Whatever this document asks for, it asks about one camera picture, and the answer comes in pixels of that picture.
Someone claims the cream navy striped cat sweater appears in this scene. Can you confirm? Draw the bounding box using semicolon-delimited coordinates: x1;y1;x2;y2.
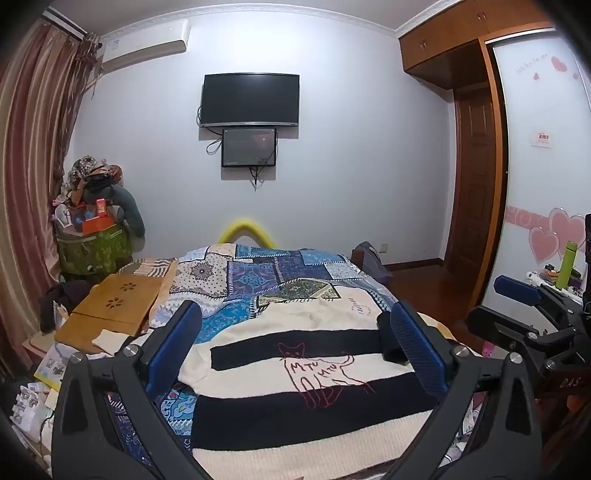
178;287;436;479

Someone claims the pile of colourful clothes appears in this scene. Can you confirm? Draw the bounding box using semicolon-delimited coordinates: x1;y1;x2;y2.
52;155;123;207

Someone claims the green water bottle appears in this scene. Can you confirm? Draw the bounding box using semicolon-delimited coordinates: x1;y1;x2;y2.
555;241;578;290

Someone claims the white wardrobe sliding door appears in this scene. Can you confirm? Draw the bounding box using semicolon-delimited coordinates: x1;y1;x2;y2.
487;31;590;281

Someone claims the brown wooden door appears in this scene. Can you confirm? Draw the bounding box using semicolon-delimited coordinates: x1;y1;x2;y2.
445;83;501;309

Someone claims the grey bag on floor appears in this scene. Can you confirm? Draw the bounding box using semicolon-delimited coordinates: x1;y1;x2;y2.
351;241;393;285

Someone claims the wooden folding lap desk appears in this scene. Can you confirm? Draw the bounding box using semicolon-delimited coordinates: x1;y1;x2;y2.
54;274;163;354

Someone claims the green fabric storage bin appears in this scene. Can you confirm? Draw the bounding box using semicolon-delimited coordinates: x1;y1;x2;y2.
55;223;131;278

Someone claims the blue patchwork bed quilt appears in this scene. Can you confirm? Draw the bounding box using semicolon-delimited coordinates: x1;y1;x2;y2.
125;243;403;479

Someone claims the orange box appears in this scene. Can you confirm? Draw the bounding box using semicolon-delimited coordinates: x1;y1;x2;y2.
82;198;115;235

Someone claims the wooden overhead cabinet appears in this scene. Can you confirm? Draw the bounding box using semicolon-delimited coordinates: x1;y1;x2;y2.
400;1;549;90

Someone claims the grey plush toy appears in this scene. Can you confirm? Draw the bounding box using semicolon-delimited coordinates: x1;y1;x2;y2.
107;184;145;238

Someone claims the yellow curved foam tube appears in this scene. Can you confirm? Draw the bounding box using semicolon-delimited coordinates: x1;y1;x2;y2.
217;218;276;249

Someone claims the striped red beige curtain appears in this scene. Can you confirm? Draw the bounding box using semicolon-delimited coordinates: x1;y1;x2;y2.
1;20;99;376

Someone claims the small black wall monitor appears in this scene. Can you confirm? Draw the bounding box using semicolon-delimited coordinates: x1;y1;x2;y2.
221;128;277;168

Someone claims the black wall television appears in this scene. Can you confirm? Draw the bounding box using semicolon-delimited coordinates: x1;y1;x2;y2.
199;73;300;127

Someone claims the white wall air conditioner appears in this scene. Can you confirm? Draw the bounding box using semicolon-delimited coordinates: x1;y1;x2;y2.
101;19;190;73

